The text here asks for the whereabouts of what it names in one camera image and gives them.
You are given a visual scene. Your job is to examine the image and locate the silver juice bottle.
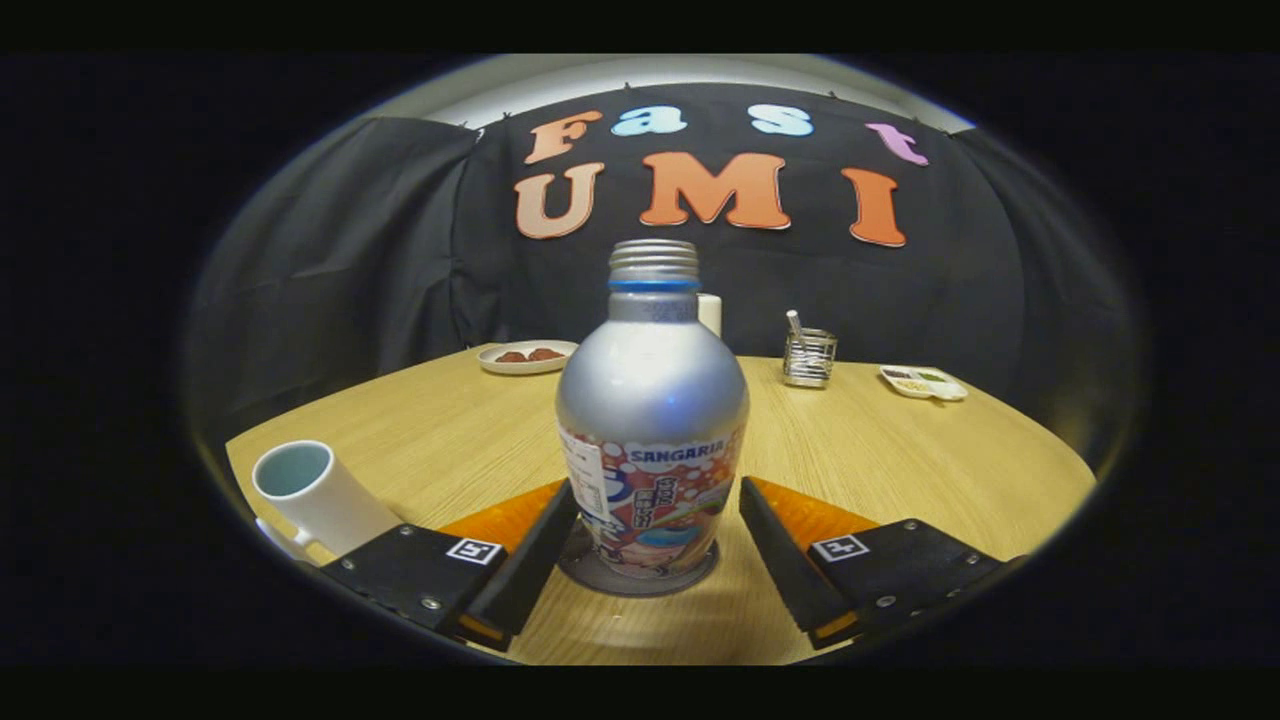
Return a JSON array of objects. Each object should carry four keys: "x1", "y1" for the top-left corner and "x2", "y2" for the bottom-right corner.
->
[{"x1": 555, "y1": 239, "x2": 751, "y2": 583}]

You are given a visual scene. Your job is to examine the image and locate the metal wire holder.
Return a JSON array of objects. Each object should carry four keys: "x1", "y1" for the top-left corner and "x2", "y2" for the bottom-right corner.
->
[{"x1": 782, "y1": 328, "x2": 839, "y2": 389}]

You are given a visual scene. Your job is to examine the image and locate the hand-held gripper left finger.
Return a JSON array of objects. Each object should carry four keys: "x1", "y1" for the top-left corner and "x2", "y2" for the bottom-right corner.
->
[{"x1": 320, "y1": 478, "x2": 581, "y2": 653}]

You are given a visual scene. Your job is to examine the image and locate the white divided tray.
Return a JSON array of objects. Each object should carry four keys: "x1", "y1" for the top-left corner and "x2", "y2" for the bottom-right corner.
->
[{"x1": 879, "y1": 365, "x2": 969, "y2": 402}]

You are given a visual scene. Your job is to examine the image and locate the white cup with handle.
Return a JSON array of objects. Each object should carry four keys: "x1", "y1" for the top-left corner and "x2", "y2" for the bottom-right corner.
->
[{"x1": 251, "y1": 440, "x2": 403, "y2": 566}]

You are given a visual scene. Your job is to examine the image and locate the wooden table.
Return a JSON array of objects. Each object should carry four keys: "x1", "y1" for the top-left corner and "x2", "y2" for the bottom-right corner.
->
[{"x1": 225, "y1": 345, "x2": 1098, "y2": 666}]

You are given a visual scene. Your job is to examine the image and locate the small white plate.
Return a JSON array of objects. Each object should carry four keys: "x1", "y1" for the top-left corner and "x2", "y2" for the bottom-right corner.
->
[{"x1": 477, "y1": 340, "x2": 580, "y2": 376}]

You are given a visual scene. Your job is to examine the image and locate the round dark brown coaster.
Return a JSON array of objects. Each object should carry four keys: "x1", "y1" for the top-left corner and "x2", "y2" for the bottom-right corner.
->
[{"x1": 557, "y1": 520, "x2": 720, "y2": 598}]

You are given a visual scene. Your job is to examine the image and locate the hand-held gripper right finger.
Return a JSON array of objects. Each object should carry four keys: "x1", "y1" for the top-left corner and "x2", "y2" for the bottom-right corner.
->
[{"x1": 740, "y1": 476, "x2": 1021, "y2": 649}]

